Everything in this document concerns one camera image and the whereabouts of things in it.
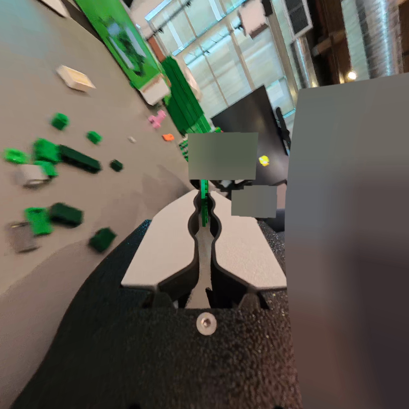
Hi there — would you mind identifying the ceiling vent grille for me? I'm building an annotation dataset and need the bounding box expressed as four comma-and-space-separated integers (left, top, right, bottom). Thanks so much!
284, 0, 314, 36

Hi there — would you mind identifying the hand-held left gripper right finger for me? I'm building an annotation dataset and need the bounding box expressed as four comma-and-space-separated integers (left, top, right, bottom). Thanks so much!
209, 191, 287, 292

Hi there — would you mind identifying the scattered loose green bricks group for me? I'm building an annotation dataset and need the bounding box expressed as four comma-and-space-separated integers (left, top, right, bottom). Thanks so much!
3, 113, 123, 253

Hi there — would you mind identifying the cream rectangular brick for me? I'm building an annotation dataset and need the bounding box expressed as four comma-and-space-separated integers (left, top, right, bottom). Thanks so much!
57, 65, 96, 92

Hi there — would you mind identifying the large black monitor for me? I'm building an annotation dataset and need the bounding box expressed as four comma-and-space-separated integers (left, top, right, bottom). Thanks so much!
211, 85, 289, 186

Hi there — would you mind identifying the large green brick assembly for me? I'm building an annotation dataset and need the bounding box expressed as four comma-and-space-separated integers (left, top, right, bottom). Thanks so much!
161, 57, 212, 135

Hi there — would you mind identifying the silver ventilation duct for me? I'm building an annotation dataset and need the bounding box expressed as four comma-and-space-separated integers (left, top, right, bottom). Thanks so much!
354, 0, 401, 79

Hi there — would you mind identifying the green building set box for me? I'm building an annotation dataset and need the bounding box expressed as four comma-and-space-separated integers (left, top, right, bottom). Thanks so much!
74, 0, 172, 105

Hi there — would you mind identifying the grey brick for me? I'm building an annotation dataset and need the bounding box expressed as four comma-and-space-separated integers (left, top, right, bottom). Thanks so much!
14, 164, 52, 188
7, 221, 39, 253

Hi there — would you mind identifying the hanging ceiling panel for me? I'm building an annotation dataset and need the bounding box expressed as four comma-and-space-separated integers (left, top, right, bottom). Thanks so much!
239, 0, 269, 39

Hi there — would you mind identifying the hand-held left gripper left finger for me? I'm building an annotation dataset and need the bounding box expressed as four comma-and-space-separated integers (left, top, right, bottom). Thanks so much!
121, 189, 205, 291

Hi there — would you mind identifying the pink brick piece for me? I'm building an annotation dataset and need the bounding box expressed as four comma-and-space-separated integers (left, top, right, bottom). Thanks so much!
148, 110, 167, 130

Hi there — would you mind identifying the long green tiled brick plate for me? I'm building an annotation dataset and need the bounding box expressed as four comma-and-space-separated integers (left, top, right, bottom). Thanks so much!
200, 179, 210, 228

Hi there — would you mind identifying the grey desk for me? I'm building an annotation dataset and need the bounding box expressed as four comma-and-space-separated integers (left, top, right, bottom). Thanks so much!
0, 0, 211, 355

